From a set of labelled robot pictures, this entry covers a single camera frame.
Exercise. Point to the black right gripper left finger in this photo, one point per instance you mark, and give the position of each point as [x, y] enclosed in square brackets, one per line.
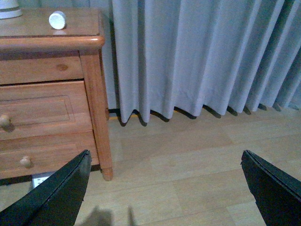
[56, 201]

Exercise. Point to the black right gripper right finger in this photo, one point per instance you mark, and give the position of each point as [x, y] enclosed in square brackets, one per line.
[277, 194]

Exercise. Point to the wooden drawer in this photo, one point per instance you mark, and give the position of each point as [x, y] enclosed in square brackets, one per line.
[48, 153]
[44, 109]

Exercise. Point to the white medicine bottle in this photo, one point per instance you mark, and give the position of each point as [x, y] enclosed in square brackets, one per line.
[57, 20]

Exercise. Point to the wooden lower drawer knob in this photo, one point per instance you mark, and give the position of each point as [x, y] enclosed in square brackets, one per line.
[26, 161]

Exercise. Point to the wooden drawer knob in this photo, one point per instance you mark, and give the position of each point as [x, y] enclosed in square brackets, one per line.
[5, 121]
[26, 161]

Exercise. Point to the wooden upper drawer knob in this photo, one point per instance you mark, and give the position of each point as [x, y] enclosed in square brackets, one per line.
[5, 121]

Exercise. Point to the white floor power socket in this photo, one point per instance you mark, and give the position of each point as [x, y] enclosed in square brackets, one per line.
[37, 179]

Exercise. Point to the wooden nightstand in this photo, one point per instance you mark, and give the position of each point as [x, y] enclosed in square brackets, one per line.
[32, 52]

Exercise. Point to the light grey curtain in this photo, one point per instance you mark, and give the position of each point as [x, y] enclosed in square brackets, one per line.
[188, 54]

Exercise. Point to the white cylindrical air purifier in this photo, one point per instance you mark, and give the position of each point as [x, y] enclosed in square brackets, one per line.
[9, 9]

